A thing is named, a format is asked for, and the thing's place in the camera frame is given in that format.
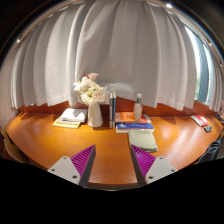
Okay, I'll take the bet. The black chair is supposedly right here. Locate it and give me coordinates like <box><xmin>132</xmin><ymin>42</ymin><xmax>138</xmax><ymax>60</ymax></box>
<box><xmin>196</xmin><ymin>138</ymin><xmax>223</xmax><ymax>164</ymax></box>

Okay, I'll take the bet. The window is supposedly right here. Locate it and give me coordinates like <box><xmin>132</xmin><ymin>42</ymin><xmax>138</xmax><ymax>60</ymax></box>
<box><xmin>186</xmin><ymin>26</ymin><xmax>214</xmax><ymax>104</ymax></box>

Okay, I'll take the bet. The orange flat book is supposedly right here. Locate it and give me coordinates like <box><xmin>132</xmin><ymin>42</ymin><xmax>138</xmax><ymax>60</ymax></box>
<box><xmin>114</xmin><ymin>111</ymin><xmax>152</xmax><ymax>124</ymax></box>

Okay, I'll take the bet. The yellow flat book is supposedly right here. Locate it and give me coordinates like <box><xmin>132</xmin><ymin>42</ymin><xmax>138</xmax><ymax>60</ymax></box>
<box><xmin>52</xmin><ymin>118</ymin><xmax>82</xmax><ymax>129</ymax></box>

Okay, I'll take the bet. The blue flat book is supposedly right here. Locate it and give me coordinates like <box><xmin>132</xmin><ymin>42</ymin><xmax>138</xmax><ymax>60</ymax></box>
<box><xmin>115</xmin><ymin>121</ymin><xmax>155</xmax><ymax>134</ymax></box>

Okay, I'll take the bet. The red and white flat packet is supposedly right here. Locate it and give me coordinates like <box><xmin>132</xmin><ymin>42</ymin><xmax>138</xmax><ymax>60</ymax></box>
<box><xmin>190</xmin><ymin>114</ymin><xmax>210</xmax><ymax>128</ymax></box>

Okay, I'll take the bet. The light green towel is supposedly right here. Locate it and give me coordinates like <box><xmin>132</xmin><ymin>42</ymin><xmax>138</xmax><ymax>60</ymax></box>
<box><xmin>128</xmin><ymin>129</ymin><xmax>159</xmax><ymax>153</ymax></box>

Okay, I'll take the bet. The wooden chair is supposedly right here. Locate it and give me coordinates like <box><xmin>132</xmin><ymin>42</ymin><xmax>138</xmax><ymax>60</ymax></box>
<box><xmin>0</xmin><ymin>125</ymin><xmax>38</xmax><ymax>166</ymax></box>

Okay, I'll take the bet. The white flat book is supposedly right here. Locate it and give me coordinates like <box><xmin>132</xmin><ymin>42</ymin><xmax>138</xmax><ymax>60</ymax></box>
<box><xmin>60</xmin><ymin>107</ymin><xmax>88</xmax><ymax>123</ymax></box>

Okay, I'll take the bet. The white ceramic vase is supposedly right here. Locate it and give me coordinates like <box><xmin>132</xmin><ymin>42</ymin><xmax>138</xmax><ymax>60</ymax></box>
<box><xmin>87</xmin><ymin>101</ymin><xmax>104</xmax><ymax>128</ymax></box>

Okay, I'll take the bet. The white and pink flower bouquet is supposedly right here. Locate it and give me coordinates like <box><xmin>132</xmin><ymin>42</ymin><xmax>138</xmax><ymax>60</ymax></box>
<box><xmin>73</xmin><ymin>72</ymin><xmax>107</xmax><ymax>107</ymax></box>

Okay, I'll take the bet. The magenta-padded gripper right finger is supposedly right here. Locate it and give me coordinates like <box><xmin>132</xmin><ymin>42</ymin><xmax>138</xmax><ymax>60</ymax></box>
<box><xmin>130</xmin><ymin>144</ymin><xmax>179</xmax><ymax>188</ymax></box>

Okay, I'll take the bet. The clear plastic bottle, green label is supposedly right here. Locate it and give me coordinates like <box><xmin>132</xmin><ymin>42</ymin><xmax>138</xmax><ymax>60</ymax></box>
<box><xmin>133</xmin><ymin>93</ymin><xmax>144</xmax><ymax>121</ymax></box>

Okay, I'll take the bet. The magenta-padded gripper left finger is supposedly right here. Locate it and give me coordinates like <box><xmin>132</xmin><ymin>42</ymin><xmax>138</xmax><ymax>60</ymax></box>
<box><xmin>47</xmin><ymin>144</ymin><xmax>97</xmax><ymax>188</ymax></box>

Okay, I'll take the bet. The white curtain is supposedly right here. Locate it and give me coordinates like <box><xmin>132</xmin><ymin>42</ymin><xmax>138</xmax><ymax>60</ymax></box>
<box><xmin>0</xmin><ymin>0</ymin><xmax>224</xmax><ymax>118</ymax></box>

